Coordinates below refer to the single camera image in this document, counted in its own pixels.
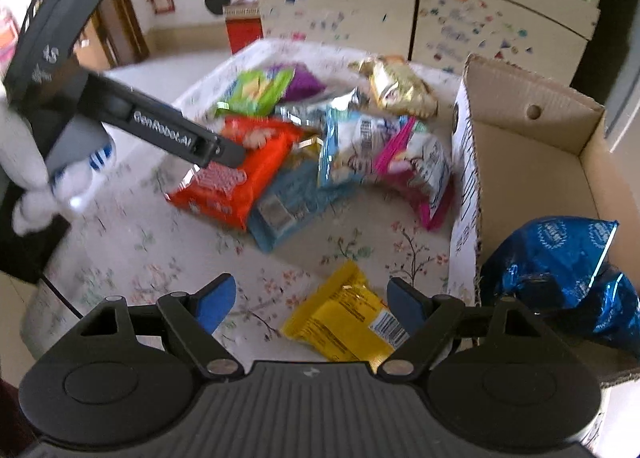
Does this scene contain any white blue snack packet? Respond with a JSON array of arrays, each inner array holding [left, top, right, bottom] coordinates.
[[318, 105, 416, 189]]

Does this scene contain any red box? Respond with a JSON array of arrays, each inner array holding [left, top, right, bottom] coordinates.
[[223, 4, 264, 54]]

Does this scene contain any black cable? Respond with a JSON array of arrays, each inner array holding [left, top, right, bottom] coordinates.
[[40, 274, 83, 319]]

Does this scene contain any wooden door frame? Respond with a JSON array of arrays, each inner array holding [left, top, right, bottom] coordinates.
[[75, 0, 151, 63]]

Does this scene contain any green snack packet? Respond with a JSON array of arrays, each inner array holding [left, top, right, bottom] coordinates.
[[214, 68, 295, 119]]

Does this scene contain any light blue snack packet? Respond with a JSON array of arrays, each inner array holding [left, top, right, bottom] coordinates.
[[247, 158, 361, 253]]

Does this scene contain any orange snack packet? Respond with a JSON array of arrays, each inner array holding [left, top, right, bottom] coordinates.
[[166, 117, 306, 231]]

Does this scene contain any pink edged cartoon snack packet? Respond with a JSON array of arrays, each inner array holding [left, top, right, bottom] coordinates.
[[372, 117, 456, 231]]

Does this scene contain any floral tablecloth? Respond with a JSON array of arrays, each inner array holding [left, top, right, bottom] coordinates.
[[20, 38, 476, 369]]

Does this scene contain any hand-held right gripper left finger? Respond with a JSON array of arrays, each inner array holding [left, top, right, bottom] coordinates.
[[80, 274, 243, 381]]

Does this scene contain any shiny dark blue snack packet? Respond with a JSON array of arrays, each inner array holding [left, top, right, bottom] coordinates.
[[480, 217, 640, 349]]

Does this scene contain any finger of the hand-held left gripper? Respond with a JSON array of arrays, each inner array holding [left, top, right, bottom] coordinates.
[[82, 72, 247, 170]]

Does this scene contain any yellow snack packet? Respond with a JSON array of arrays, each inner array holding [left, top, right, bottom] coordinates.
[[281, 260, 413, 360]]

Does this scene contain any purple snack packet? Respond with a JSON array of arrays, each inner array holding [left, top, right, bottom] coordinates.
[[280, 62, 326, 101]]

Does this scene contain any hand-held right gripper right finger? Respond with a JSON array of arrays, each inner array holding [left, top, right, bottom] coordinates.
[[375, 277, 538, 384]]

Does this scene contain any cardboard box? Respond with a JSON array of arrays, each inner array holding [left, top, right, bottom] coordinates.
[[447, 54, 640, 454]]

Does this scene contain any gold cream snack packet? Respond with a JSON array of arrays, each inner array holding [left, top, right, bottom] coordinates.
[[348, 56, 440, 119]]

